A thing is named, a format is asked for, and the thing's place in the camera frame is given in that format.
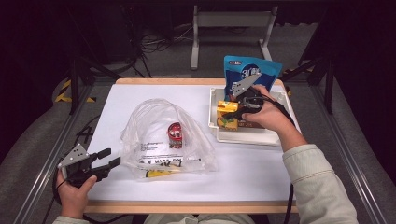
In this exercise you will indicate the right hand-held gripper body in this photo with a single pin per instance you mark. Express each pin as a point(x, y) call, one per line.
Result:
point(246, 84)

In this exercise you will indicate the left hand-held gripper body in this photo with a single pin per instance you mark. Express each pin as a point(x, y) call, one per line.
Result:
point(74, 155)

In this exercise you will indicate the yellow drink carton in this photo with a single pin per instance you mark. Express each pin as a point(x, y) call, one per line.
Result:
point(227, 107)

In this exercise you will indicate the orange-brown box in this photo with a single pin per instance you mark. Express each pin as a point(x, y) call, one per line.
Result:
point(249, 124)

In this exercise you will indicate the white plastic bin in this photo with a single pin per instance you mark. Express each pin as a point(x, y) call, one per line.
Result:
point(249, 137)

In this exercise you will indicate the blue snack pouch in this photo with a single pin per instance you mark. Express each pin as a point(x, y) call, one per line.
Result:
point(271, 73)

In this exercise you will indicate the clear plastic bag with smiley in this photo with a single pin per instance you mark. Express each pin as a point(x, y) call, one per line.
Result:
point(149, 124)

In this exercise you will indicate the person's right hand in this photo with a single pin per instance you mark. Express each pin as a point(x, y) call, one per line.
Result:
point(271, 119)

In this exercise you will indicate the person's left hand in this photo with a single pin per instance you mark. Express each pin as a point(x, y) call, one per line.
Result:
point(73, 199)

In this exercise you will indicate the yellow black hazard tape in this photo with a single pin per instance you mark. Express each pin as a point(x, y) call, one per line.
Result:
point(63, 93)
point(288, 90)

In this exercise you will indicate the red-lidded jar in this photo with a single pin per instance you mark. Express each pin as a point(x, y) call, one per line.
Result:
point(174, 132)

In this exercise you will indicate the white metal stand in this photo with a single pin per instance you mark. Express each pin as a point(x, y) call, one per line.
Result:
point(230, 18)

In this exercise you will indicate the black metal stand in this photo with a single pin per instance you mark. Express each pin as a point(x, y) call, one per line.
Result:
point(328, 84)
point(74, 84)

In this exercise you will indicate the person's lap in light clothing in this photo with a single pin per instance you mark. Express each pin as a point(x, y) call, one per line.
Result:
point(199, 219)

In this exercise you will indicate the aluminium floor rail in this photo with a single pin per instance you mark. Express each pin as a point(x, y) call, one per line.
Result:
point(49, 161)
point(349, 155)

